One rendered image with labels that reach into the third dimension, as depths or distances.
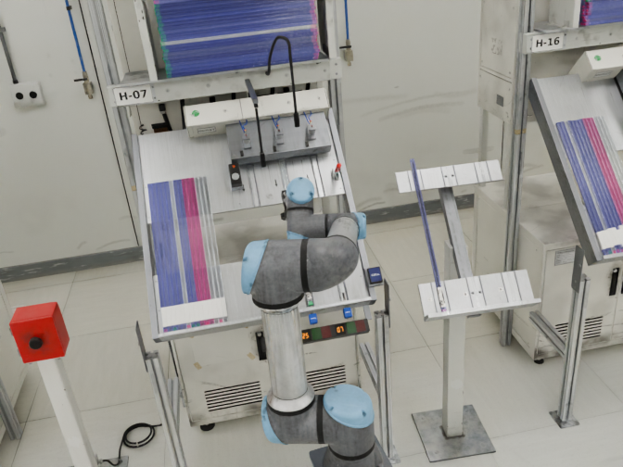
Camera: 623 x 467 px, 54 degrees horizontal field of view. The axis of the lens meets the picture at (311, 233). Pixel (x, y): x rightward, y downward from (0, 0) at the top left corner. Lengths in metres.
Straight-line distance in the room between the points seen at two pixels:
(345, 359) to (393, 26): 2.05
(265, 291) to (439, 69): 2.78
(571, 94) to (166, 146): 1.47
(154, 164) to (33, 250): 2.05
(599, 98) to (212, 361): 1.73
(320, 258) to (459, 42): 2.79
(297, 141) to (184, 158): 0.39
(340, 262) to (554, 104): 1.36
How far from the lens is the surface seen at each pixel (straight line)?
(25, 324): 2.10
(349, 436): 1.51
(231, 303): 1.93
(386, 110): 3.83
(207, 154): 2.13
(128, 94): 2.13
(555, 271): 2.60
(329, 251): 1.27
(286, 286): 1.28
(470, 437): 2.51
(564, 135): 2.37
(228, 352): 2.36
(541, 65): 2.62
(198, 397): 2.48
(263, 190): 2.06
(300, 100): 2.14
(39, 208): 3.95
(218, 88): 2.11
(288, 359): 1.40
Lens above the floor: 1.78
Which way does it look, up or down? 27 degrees down
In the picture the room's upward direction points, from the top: 6 degrees counter-clockwise
